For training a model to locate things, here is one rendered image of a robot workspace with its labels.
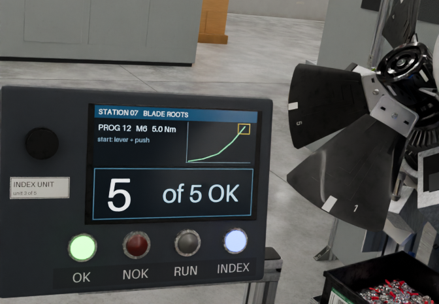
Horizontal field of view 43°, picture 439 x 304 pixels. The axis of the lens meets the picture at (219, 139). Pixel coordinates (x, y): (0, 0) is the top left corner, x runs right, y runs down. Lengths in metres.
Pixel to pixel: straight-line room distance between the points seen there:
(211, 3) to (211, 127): 8.83
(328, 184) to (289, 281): 1.58
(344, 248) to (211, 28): 7.01
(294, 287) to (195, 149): 2.17
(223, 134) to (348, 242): 2.29
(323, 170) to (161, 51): 5.87
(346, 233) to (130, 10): 4.55
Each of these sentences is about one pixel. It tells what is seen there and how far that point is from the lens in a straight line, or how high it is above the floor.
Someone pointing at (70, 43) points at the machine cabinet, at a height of 0.23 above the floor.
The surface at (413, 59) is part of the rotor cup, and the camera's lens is 1.25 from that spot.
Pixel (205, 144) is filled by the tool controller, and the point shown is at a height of 1.21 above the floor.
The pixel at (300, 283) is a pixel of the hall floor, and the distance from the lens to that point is 2.72.
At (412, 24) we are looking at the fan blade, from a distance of 1.40.
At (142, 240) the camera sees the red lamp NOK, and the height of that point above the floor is 1.12.
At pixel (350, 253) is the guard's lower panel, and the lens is 2.81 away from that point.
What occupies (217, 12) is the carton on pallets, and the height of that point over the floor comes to 0.49.
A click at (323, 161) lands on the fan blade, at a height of 1.01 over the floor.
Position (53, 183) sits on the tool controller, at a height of 1.17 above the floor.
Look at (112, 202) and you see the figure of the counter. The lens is 0.53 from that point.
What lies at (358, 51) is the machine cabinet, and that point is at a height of 0.89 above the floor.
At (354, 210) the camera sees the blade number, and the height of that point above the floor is 0.95.
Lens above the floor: 1.38
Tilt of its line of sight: 18 degrees down
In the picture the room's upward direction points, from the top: 8 degrees clockwise
